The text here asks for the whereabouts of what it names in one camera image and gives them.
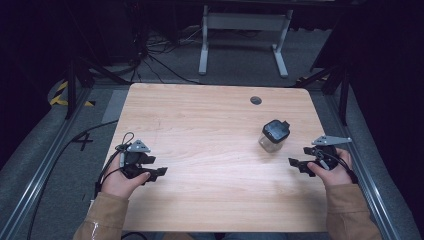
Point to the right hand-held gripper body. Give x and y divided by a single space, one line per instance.
328 151

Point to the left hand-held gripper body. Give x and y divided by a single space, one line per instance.
137 160

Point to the glass jar with black lid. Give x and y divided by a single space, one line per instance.
274 135

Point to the person's right hand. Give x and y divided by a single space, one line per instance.
333 175

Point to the person's left hand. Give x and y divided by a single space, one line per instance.
119 182

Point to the black tripod stand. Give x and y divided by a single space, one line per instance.
343 93
71 90

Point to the grey table grommet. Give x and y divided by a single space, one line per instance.
255 100

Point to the yellow black hazard tape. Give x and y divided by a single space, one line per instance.
58 98

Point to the aluminium floor rail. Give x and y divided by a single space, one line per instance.
36 173
366 173

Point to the white metal table frame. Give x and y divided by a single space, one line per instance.
245 21

